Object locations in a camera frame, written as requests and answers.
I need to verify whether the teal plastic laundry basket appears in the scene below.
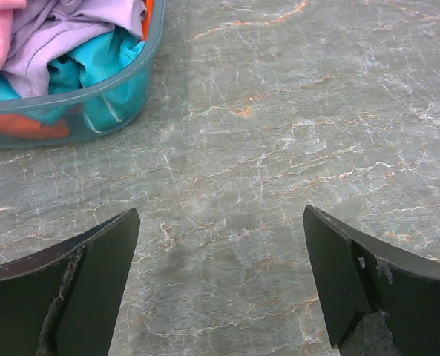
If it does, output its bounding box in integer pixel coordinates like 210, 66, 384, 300
0, 0, 167, 150

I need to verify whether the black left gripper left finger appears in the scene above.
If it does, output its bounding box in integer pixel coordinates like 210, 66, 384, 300
0, 208, 140, 355

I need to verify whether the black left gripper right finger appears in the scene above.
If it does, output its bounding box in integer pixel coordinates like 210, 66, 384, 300
303, 205, 440, 355

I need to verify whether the lilac t shirt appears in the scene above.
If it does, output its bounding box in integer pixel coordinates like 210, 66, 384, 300
1, 0, 148, 98

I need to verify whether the teal t shirt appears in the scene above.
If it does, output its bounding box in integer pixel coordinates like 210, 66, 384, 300
0, 28, 148, 134

